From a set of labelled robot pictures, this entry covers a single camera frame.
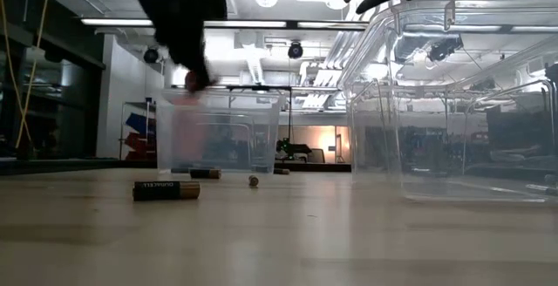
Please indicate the long ceiling light strip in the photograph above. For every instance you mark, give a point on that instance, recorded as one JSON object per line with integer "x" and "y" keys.
{"x": 244, "y": 24}
{"x": 331, "y": 25}
{"x": 117, "y": 22}

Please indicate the black copper Duracell battery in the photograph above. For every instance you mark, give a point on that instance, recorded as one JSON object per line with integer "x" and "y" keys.
{"x": 281, "y": 171}
{"x": 205, "y": 173}
{"x": 253, "y": 181}
{"x": 191, "y": 82}
{"x": 165, "y": 190}

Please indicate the black machine with green light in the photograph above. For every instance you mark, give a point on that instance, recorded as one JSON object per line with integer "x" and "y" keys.
{"x": 292, "y": 148}

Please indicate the black aluminium table frame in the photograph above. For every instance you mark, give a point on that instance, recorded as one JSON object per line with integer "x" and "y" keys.
{"x": 65, "y": 166}

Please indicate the clear plastic bin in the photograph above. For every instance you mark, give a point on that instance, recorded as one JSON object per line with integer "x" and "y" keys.
{"x": 226, "y": 146}
{"x": 457, "y": 155}

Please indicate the shelf with red blue bins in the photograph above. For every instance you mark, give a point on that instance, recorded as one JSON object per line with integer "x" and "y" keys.
{"x": 139, "y": 140}

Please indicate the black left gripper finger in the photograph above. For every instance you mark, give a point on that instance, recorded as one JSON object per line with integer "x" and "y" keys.
{"x": 192, "y": 59}

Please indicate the black ceiling-mounted device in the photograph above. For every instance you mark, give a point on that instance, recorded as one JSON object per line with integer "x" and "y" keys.
{"x": 444, "y": 48}

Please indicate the black round ceiling lamp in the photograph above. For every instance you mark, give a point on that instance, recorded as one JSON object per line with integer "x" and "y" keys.
{"x": 151, "y": 55}
{"x": 295, "y": 49}

